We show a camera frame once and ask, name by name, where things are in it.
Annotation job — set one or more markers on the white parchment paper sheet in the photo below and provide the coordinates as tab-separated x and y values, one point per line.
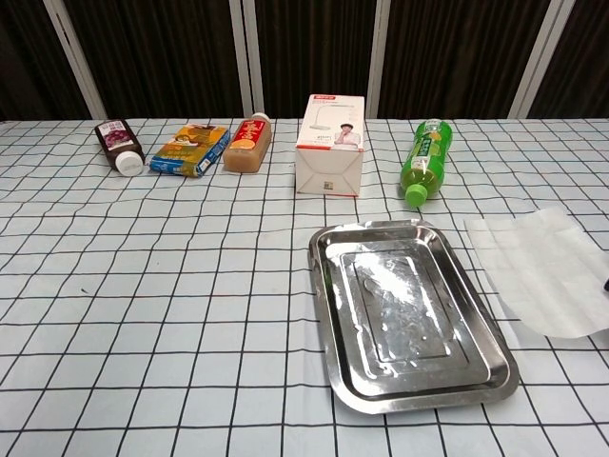
537	271

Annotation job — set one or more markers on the metal tray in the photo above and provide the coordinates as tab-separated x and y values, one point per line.
404	333

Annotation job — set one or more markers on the green tea bottle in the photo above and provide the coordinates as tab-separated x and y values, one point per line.
426	157

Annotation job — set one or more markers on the white lamp box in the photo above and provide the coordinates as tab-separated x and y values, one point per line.
328	162

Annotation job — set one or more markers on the brown drink bottle red label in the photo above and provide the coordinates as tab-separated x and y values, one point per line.
245	147

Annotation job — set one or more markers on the yellow blue drink carton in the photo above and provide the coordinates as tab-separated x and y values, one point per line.
190	152

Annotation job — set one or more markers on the blue checked tablecloth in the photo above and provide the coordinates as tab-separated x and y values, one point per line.
143	309

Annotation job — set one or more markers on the purple juice bottle white cap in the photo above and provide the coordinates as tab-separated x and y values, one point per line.
116	140

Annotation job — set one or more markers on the dark partition panel white frame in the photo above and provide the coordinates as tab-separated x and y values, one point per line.
162	57
314	47
452	57
28	57
590	71

